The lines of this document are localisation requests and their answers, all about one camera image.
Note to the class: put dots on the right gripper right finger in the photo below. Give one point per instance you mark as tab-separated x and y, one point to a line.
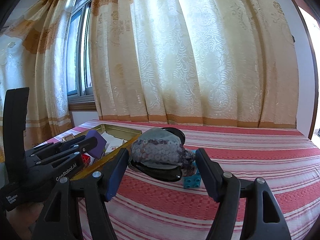
263	218

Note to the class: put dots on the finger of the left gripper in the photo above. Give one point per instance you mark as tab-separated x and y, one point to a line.
64	164
51	149

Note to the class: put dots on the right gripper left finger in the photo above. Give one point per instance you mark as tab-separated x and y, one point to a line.
60	217

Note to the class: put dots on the purple block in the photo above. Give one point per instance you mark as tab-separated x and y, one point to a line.
94	144

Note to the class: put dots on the blue toy brick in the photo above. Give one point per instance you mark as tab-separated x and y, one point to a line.
192	177

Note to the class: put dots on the grey patterned pouch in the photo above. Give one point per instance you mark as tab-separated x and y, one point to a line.
160	154

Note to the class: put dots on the rose gold mirror compact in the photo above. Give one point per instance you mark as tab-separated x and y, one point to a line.
68	137

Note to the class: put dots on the red toy brick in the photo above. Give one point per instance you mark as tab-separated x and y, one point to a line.
87	159

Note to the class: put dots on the person's left hand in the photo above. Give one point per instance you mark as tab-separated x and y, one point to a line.
23	217

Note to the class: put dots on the gold metal tray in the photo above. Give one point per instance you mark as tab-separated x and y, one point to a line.
116	137

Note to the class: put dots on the red striped bedspread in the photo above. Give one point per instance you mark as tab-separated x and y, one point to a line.
146	208

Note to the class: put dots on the left side curtain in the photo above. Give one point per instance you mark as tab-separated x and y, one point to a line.
32	55

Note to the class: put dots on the cream patterned curtain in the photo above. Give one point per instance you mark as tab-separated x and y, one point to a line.
202	62

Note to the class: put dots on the window with frame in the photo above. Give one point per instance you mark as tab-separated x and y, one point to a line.
78	71

